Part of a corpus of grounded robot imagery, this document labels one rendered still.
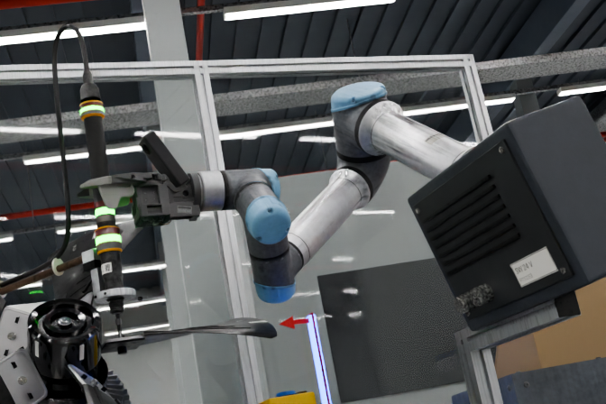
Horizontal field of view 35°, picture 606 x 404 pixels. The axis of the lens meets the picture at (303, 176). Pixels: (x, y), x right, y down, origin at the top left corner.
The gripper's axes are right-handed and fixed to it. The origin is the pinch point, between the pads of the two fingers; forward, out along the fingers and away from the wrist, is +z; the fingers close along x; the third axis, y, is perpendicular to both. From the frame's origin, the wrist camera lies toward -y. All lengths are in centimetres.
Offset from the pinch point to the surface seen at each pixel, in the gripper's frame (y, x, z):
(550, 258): 38, -80, -36
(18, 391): 34.9, -4.3, 14.3
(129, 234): 6.4, 10.8, -8.8
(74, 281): 14.2, 12.1, 2.0
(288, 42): -452, 830, -385
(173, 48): -225, 392, -124
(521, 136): 25, -83, -33
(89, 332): 27.4, -8.2, 3.0
